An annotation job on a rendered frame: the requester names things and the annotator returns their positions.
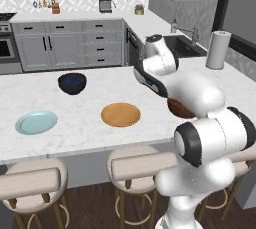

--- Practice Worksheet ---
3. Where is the dark blue bowl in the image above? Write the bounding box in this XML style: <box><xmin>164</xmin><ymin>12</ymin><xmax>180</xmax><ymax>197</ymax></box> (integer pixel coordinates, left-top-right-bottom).
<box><xmin>57</xmin><ymin>72</ymin><xmax>88</xmax><ymax>96</ymax></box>

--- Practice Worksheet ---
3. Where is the orange plate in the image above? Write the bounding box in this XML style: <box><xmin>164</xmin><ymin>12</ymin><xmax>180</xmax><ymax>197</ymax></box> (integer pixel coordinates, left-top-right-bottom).
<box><xmin>100</xmin><ymin>102</ymin><xmax>142</xmax><ymax>128</ymax></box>

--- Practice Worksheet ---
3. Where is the black dishwasher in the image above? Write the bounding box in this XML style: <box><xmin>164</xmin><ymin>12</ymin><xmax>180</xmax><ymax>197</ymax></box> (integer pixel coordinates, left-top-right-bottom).
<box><xmin>123</xmin><ymin>26</ymin><xmax>146</xmax><ymax>67</ymax></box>

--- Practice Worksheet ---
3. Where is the beige stool with wooden legs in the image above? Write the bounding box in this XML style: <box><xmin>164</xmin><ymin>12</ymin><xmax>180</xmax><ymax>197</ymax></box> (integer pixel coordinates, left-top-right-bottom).
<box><xmin>195</xmin><ymin>143</ymin><xmax>256</xmax><ymax>223</ymax></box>
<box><xmin>0</xmin><ymin>157</ymin><xmax>70</xmax><ymax>229</ymax></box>
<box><xmin>106</xmin><ymin>145</ymin><xmax>178</xmax><ymax>229</ymax></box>

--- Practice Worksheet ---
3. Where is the dark sink basin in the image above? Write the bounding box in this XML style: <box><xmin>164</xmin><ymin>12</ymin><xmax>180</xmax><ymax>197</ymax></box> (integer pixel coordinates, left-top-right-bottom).
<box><xmin>162</xmin><ymin>34</ymin><xmax>208</xmax><ymax>59</ymax></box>

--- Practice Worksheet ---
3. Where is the grey cupboard run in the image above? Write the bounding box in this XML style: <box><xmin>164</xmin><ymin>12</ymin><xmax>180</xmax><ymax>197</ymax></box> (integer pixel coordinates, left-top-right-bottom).
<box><xmin>9</xmin><ymin>18</ymin><xmax>124</xmax><ymax>73</ymax></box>

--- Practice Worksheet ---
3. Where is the silver soap dispenser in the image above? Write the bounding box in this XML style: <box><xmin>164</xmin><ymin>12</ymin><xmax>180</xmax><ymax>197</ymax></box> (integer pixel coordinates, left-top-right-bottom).
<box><xmin>170</xmin><ymin>18</ymin><xmax>178</xmax><ymax>34</ymax></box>

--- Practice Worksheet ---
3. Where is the silver tap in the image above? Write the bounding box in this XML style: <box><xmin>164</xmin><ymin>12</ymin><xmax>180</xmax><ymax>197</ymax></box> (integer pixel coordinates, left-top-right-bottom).
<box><xmin>175</xmin><ymin>25</ymin><xmax>200</xmax><ymax>47</ymax></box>

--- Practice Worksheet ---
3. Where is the golden jar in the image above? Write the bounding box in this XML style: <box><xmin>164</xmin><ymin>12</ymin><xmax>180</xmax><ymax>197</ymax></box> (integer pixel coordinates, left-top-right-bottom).
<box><xmin>134</xmin><ymin>3</ymin><xmax>145</xmax><ymax>16</ymax></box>

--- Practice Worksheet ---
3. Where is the light blue plate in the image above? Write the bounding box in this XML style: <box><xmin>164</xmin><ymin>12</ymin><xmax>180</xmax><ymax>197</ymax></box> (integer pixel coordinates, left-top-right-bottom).
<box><xmin>14</xmin><ymin>110</ymin><xmax>59</xmax><ymax>136</ymax></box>

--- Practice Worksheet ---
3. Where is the silver coffee machine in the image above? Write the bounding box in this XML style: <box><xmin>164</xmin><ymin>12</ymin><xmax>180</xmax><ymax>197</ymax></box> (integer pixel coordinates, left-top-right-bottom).
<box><xmin>97</xmin><ymin>0</ymin><xmax>118</xmax><ymax>15</ymax></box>

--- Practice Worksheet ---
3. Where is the white paper towel roll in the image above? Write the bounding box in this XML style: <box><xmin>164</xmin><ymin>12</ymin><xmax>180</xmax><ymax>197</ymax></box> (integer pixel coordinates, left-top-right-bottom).
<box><xmin>205</xmin><ymin>30</ymin><xmax>232</xmax><ymax>71</ymax></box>

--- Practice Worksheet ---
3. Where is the wooden knife block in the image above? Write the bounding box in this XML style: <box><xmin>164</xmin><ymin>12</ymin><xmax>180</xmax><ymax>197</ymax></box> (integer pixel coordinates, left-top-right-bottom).
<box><xmin>50</xmin><ymin>1</ymin><xmax>61</xmax><ymax>15</ymax></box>

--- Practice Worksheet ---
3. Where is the silver oven with hob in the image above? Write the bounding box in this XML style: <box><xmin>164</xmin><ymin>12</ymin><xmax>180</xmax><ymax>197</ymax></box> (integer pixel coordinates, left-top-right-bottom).
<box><xmin>0</xmin><ymin>12</ymin><xmax>24</xmax><ymax>76</ymax></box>

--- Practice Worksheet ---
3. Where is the large black framed window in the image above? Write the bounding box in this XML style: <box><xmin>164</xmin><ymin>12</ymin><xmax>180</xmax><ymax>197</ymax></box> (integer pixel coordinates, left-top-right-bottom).
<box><xmin>211</xmin><ymin>0</ymin><xmax>256</xmax><ymax>63</ymax></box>

